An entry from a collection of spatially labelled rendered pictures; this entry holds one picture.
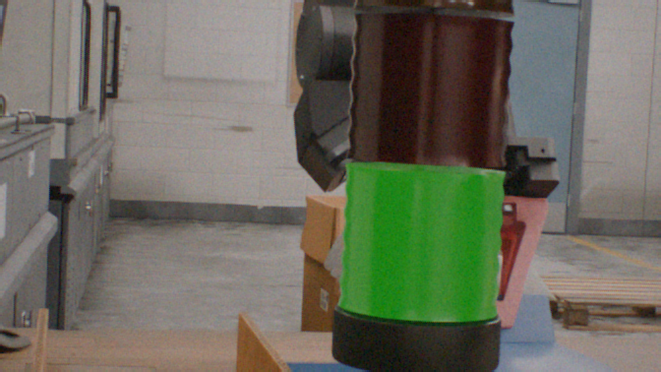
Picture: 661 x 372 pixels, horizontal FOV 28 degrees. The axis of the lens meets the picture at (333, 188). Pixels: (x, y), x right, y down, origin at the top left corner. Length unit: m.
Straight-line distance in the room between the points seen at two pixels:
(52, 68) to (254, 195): 6.38
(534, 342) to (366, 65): 0.49
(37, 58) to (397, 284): 4.84
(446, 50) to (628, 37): 11.73
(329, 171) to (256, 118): 10.55
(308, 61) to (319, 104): 0.04
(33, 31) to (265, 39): 6.34
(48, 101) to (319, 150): 4.36
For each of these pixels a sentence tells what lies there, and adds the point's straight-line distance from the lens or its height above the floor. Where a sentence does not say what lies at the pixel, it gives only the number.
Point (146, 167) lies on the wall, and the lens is 11.31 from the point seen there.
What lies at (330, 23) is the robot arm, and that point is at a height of 1.14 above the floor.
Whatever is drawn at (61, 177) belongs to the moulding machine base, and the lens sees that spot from 5.13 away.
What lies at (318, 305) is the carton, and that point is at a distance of 4.80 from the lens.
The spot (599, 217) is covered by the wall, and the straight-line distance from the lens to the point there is 12.00.
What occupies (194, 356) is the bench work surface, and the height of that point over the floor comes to 0.90.
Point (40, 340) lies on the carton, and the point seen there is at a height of 0.97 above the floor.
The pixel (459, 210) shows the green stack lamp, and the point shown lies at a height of 1.08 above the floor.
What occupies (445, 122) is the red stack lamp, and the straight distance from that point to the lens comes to 0.30.
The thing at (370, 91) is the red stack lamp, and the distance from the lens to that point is 0.30.
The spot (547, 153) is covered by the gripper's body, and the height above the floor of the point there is 1.07.
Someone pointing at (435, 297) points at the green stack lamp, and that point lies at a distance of 0.30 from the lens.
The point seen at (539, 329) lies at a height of 0.97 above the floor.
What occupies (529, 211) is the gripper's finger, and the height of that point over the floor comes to 1.04.
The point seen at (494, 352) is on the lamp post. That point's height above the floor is 1.04.
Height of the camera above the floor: 1.10
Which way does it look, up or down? 4 degrees down
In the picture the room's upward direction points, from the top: 3 degrees clockwise
